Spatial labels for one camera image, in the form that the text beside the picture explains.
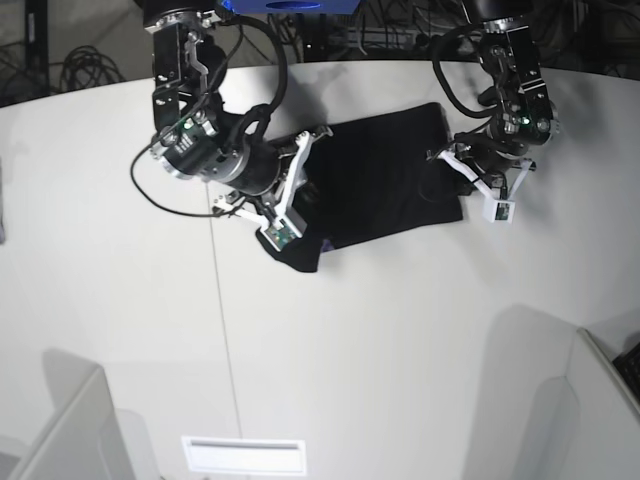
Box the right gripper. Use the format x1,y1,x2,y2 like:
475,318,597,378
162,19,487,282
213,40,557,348
199,125,333,203

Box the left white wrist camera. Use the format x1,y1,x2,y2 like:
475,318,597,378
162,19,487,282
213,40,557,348
437,147,539,225

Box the white partition panel left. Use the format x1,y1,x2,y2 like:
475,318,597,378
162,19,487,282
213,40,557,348
1,363,162,479

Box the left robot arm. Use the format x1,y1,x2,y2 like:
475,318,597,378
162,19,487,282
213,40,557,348
428,1,559,199

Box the blue box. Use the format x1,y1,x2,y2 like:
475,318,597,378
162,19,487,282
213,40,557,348
220,0,360,15

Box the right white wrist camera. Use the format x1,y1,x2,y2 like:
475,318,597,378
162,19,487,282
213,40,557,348
212,131,315,252

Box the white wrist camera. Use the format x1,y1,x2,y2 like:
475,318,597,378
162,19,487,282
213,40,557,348
437,147,539,225
212,131,315,252

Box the white partition panel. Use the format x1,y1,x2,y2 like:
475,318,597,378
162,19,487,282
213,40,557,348
1,363,162,479
520,329,639,479

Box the white partition panel right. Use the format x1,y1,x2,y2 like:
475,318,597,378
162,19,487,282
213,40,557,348
520,329,639,479

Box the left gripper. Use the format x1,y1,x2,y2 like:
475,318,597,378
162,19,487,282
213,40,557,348
426,129,530,196

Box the black T-shirt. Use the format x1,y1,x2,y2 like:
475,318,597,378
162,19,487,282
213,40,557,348
256,102,463,273

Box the coiled black cables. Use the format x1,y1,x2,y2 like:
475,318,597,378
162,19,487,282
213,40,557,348
58,45,126,92

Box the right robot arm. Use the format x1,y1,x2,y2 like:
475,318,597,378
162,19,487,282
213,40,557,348
139,1,332,227

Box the black keyboard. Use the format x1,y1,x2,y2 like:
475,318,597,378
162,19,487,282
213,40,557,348
613,344,640,401

